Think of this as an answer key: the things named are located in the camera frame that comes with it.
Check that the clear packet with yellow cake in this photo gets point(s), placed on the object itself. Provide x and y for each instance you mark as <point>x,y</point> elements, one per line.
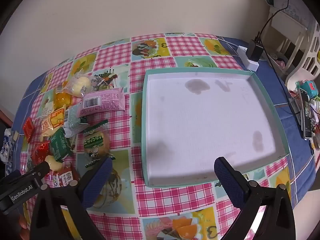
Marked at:
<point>80,85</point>

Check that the pink snack packet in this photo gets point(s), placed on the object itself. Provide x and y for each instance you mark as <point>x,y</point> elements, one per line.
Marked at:
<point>105,102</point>

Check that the yellow jelly packet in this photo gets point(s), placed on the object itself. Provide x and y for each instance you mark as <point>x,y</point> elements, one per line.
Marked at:
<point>62,100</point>

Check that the orange-red patterned snack packet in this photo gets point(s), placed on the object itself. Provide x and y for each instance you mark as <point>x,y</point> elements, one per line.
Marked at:
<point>28,130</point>

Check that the brown snack packet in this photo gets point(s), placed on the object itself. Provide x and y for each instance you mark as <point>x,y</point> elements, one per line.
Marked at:
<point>65,177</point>

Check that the light green snack packet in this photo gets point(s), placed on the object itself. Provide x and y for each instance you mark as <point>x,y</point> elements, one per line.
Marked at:
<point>72,120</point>

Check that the white plastic rack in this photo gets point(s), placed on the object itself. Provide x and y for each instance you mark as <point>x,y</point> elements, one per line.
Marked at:
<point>287,27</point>

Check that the green-trimmed bun packet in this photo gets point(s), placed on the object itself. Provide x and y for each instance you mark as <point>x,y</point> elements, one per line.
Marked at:
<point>96,142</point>

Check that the blue and white packet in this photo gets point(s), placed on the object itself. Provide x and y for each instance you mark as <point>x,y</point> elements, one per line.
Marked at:
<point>6,148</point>

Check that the blue striped cloth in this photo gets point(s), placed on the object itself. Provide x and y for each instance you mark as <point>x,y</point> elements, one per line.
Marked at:
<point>270,85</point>

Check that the white power strip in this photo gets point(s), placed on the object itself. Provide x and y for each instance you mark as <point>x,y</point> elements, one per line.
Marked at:
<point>252,66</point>

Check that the beige roll cake packet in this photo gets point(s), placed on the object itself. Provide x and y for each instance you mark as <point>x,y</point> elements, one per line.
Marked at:
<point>53,123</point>

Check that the dark green biscuit packet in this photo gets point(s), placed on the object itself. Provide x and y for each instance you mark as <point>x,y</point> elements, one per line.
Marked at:
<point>60,143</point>

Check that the smartphone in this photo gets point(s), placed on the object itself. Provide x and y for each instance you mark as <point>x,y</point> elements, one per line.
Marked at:
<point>307,115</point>

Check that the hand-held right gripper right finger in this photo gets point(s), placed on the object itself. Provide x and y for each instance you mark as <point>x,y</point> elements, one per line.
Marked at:
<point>228,180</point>

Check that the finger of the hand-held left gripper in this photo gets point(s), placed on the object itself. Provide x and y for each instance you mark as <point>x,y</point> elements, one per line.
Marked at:
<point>41,170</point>

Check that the black charger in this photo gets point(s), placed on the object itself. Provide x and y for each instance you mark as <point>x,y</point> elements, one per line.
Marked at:
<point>255,51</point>

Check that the small yellow jelly cup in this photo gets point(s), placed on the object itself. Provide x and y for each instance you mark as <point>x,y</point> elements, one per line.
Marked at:
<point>53,164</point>

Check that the grey phone stand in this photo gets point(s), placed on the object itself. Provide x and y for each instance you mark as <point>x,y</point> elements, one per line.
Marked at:
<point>295,107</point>

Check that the teal toy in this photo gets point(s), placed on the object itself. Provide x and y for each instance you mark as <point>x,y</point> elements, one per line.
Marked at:
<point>310,87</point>

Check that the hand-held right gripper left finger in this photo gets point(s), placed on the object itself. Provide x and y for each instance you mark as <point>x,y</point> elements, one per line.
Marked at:
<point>97,180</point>

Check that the teal shallow cardboard box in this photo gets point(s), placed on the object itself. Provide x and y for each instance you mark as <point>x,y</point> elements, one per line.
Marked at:
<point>200,130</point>

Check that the red snack packet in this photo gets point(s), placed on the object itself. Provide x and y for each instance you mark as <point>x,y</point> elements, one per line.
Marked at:
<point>38,153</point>

